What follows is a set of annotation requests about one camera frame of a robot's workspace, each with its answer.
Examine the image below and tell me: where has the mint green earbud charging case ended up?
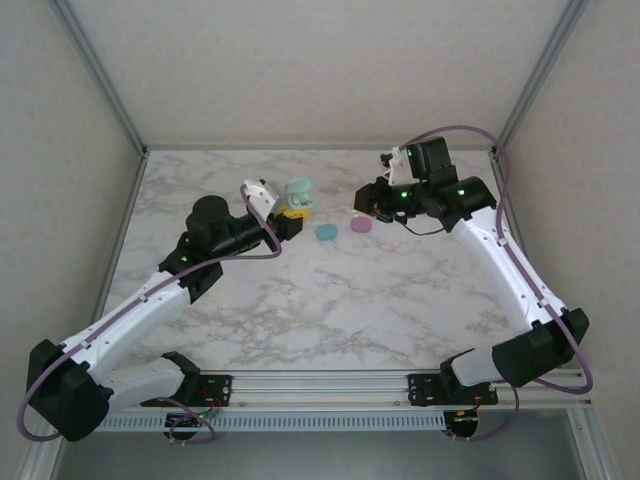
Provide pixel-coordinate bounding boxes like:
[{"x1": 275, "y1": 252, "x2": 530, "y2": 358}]
[{"x1": 283, "y1": 176, "x2": 316, "y2": 211}]

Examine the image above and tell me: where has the black controller board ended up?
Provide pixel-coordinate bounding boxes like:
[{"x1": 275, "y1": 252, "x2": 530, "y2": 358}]
[
  {"x1": 443, "y1": 408, "x2": 482, "y2": 444},
  {"x1": 166, "y1": 410, "x2": 217, "y2": 447}
]

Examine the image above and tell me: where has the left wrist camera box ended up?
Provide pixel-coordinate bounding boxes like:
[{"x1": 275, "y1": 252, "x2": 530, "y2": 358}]
[{"x1": 240, "y1": 178, "x2": 282, "y2": 217}]

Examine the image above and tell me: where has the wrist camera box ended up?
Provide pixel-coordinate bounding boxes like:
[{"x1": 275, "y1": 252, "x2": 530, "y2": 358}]
[
  {"x1": 378, "y1": 145, "x2": 412, "y2": 185},
  {"x1": 240, "y1": 178, "x2": 282, "y2": 217}
]

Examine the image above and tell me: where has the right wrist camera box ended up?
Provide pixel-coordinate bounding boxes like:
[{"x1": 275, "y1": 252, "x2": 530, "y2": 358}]
[{"x1": 378, "y1": 145, "x2": 412, "y2": 185}]

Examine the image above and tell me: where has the thin black right gripper cable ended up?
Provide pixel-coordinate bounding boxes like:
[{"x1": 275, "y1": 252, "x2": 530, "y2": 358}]
[{"x1": 397, "y1": 217, "x2": 449, "y2": 236}]

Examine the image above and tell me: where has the aluminium table back rail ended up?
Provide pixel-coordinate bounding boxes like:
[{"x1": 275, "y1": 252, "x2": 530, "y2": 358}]
[{"x1": 143, "y1": 143, "x2": 497, "y2": 152}]

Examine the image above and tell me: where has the aluminium table side rail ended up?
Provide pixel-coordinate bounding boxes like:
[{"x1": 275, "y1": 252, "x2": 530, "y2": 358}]
[
  {"x1": 491, "y1": 152, "x2": 549, "y2": 314},
  {"x1": 79, "y1": 149, "x2": 150, "y2": 374}
]

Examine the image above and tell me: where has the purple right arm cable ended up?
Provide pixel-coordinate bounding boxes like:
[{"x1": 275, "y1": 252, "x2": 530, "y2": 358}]
[{"x1": 397, "y1": 124, "x2": 596, "y2": 445}]

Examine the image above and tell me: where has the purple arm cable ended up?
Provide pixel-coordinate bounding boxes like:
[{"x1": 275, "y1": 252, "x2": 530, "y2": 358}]
[
  {"x1": 18, "y1": 184, "x2": 282, "y2": 447},
  {"x1": 397, "y1": 124, "x2": 596, "y2": 445}
]

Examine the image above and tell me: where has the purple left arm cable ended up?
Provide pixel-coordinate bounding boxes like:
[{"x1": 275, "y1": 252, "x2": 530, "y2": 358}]
[{"x1": 18, "y1": 184, "x2": 282, "y2": 447}]

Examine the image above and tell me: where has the aluminium frame post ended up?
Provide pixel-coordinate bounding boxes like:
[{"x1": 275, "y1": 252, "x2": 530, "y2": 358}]
[
  {"x1": 52, "y1": 0, "x2": 150, "y2": 157},
  {"x1": 489, "y1": 0, "x2": 594, "y2": 157}
]

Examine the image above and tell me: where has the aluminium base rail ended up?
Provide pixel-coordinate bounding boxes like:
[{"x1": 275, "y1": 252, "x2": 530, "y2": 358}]
[{"x1": 47, "y1": 367, "x2": 594, "y2": 416}]

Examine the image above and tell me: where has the white slotted cable duct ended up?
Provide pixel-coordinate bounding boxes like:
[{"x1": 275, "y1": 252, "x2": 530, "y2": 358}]
[{"x1": 97, "y1": 410, "x2": 447, "y2": 432}]

